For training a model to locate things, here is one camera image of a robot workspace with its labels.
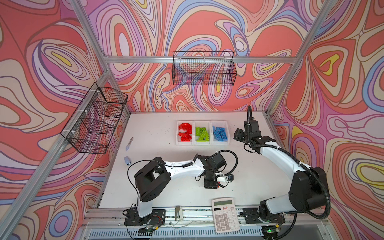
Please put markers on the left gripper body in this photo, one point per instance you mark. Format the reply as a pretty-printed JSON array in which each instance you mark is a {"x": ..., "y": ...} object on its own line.
[{"x": 211, "y": 182}]

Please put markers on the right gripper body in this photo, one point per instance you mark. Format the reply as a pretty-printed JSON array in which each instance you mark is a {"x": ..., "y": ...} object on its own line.
[{"x": 242, "y": 136}]

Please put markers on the blue lego brick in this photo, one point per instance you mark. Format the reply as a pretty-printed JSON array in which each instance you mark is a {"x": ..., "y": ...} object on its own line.
[
  {"x": 220, "y": 137},
  {"x": 219, "y": 129}
]

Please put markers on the green lego brick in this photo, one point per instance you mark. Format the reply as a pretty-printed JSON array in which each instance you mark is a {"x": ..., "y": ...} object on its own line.
[
  {"x": 200, "y": 131},
  {"x": 203, "y": 138}
]

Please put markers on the red lego brick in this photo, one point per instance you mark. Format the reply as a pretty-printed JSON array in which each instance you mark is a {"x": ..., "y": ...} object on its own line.
[{"x": 185, "y": 137}]

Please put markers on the red arch piece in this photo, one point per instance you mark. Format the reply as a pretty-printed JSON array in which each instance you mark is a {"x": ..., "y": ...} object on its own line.
[{"x": 188, "y": 128}]

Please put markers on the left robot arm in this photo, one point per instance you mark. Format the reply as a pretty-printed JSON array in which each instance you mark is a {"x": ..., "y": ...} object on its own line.
[{"x": 150, "y": 177}]

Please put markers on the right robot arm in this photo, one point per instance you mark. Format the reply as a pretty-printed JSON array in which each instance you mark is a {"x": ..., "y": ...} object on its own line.
[{"x": 309, "y": 191}]

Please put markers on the left white bin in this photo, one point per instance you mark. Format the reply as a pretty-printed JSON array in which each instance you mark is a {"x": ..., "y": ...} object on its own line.
[{"x": 178, "y": 142}]

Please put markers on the white calculator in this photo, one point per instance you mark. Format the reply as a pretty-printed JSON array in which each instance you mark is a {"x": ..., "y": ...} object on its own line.
[{"x": 225, "y": 215}]

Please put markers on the grey pen tool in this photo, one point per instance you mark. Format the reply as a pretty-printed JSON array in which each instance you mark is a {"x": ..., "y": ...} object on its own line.
[{"x": 129, "y": 143}]

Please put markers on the small blue grey object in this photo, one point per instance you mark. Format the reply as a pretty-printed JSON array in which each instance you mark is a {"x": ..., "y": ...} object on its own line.
[{"x": 127, "y": 161}]

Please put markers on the back wire basket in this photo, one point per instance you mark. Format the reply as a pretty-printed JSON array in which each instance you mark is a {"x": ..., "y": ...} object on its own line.
[{"x": 206, "y": 68}]

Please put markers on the wire basket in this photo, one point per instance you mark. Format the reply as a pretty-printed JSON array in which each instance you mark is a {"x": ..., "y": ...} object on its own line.
[
  {"x": 95, "y": 120},
  {"x": 206, "y": 68}
]

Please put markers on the left wire basket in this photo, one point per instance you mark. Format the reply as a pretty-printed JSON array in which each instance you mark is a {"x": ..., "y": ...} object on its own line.
[{"x": 95, "y": 120}]

